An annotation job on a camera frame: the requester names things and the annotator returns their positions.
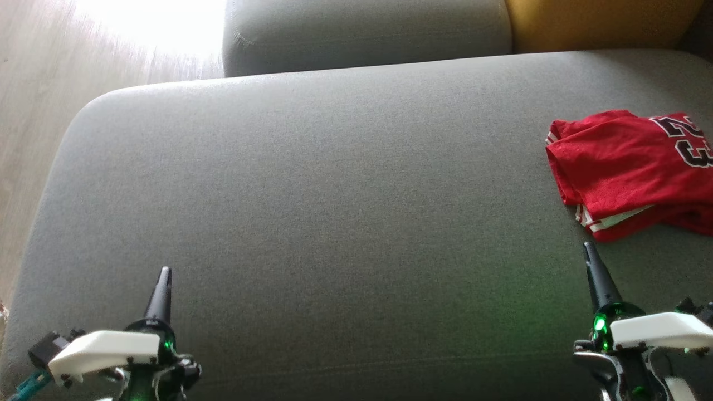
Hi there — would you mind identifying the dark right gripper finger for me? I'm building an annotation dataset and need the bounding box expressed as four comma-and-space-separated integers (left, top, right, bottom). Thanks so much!
582, 241, 624, 313

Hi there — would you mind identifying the grey sofa back cushion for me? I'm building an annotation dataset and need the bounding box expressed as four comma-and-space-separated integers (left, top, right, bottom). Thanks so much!
222, 0, 513, 78

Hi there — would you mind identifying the teal left cable connector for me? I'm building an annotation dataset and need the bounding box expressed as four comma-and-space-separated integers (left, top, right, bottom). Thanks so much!
7, 369, 55, 401

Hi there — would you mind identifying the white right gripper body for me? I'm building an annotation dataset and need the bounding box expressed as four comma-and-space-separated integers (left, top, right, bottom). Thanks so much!
590, 302, 713, 352

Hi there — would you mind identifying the grey sofa seat cushion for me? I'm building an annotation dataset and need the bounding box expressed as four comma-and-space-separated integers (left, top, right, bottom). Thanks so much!
0, 49, 713, 401

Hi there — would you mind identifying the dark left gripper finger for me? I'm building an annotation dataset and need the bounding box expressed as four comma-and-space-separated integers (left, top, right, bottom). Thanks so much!
143, 266, 174, 327

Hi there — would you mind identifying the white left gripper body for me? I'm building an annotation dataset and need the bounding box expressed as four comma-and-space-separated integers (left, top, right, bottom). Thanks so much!
47, 317, 178, 387

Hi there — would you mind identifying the yellow sofa cushion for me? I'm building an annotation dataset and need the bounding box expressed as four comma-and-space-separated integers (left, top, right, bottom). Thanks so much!
504, 0, 706, 55

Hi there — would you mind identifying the red jersey with number 23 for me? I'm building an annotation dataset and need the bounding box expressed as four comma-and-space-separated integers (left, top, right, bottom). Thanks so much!
574, 111, 713, 242

